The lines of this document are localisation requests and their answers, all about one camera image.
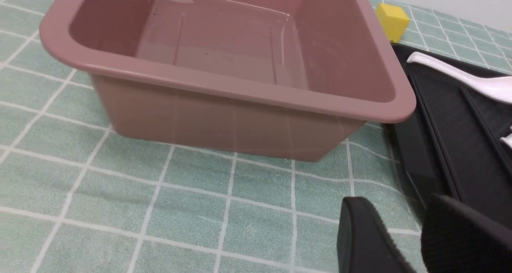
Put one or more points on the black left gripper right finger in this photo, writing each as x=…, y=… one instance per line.
x=457, y=239

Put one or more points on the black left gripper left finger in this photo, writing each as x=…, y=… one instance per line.
x=364, y=244

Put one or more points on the black plastic tray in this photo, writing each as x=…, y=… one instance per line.
x=451, y=143

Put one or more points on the white spoon curved middle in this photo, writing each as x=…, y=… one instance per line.
x=507, y=139

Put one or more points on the white spoon top left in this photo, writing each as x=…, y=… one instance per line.
x=498, y=89

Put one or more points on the pink plastic bin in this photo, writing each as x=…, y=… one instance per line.
x=281, y=78

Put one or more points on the yellow cube block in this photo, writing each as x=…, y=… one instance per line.
x=393, y=20

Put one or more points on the green checkered tablecloth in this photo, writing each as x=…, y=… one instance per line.
x=78, y=198

